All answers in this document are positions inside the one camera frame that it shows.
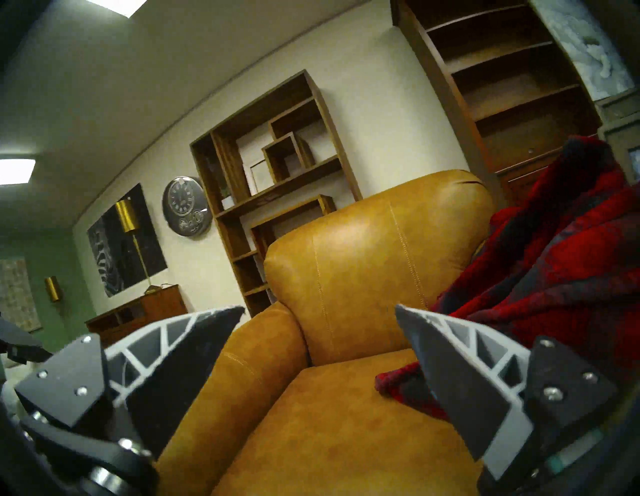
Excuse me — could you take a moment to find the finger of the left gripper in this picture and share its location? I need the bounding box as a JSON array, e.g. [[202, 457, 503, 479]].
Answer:
[[0, 317, 53, 366]]

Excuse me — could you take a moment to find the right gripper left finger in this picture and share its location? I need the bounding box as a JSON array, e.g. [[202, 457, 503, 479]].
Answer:
[[15, 306, 246, 458]]

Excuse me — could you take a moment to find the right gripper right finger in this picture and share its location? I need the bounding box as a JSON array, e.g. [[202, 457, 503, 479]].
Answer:
[[395, 304, 621, 481]]

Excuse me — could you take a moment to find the red plaid blanket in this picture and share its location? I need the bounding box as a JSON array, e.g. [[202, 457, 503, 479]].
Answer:
[[375, 135, 640, 421]]

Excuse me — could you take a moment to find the low wooden console cabinet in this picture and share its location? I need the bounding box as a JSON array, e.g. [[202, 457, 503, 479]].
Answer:
[[85, 285, 188, 348]]

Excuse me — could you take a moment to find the tan leather armchair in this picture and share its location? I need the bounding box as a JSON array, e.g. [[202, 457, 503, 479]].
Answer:
[[155, 170, 496, 496]]

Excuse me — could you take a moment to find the gold shade lamp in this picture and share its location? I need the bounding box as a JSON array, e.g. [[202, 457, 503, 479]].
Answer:
[[115, 199, 163, 295]]

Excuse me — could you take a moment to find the ceiling light panel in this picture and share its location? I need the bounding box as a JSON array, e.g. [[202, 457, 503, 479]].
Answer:
[[85, 0, 148, 18], [0, 159, 37, 186]]

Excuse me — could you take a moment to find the open wooden shelf unit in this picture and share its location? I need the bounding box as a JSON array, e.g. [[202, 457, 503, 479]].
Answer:
[[190, 70, 363, 318]]

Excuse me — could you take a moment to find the white framed certificate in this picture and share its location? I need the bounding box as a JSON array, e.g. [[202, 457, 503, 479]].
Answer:
[[249, 157, 273, 193]]

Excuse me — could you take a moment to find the dark wood bookcase cabinet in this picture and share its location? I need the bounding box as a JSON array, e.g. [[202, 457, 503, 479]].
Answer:
[[390, 0, 603, 208]]

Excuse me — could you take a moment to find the white flower painting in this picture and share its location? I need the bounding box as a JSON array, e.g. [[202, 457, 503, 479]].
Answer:
[[530, 0, 636, 101]]

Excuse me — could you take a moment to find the beige wall art panel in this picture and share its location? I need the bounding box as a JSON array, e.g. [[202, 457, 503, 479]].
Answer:
[[0, 257, 43, 333]]

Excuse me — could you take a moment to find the zebra wall picture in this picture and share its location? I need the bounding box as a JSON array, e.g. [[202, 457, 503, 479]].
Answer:
[[86, 183, 168, 298]]

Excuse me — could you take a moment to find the round gear wall clock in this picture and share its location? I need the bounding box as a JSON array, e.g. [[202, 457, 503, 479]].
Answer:
[[161, 176, 213, 237]]

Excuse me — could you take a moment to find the small grey picture frame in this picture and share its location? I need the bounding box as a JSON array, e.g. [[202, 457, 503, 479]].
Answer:
[[597, 112, 640, 185]]

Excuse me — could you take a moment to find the large grey picture frame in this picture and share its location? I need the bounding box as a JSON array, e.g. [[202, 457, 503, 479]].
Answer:
[[595, 87, 640, 123]]

